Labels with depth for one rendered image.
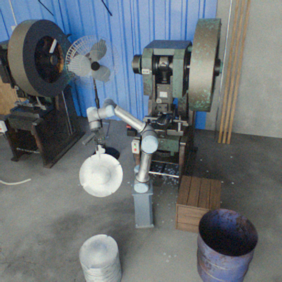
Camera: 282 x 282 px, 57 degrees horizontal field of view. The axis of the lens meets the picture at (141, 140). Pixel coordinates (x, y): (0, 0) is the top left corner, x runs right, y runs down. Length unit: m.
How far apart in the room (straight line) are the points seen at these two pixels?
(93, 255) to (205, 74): 1.62
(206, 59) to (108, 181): 1.19
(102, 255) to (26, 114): 2.12
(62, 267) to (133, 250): 0.62
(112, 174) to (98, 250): 0.65
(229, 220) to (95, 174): 1.16
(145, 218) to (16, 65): 1.96
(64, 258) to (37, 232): 0.44
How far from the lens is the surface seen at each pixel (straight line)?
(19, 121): 3.60
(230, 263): 2.07
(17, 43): 2.96
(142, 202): 2.45
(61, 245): 2.72
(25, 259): 2.76
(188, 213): 2.48
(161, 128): 2.62
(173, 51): 2.53
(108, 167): 1.82
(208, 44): 2.21
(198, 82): 2.20
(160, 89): 2.64
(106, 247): 2.19
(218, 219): 2.33
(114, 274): 2.24
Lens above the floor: 2.10
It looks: 33 degrees down
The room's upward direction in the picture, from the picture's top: 3 degrees counter-clockwise
